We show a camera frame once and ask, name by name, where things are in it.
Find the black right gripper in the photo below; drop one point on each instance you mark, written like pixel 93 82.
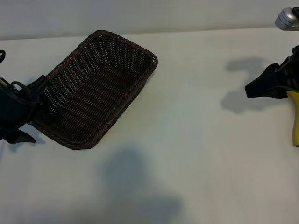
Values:
pixel 292 72

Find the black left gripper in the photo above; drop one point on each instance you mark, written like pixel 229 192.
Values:
pixel 14 109

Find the yellow banana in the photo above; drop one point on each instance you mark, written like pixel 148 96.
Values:
pixel 295 112

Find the dark brown wicker basket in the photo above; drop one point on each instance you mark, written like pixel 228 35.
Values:
pixel 98 93

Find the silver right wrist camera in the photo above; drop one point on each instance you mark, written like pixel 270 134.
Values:
pixel 287 21

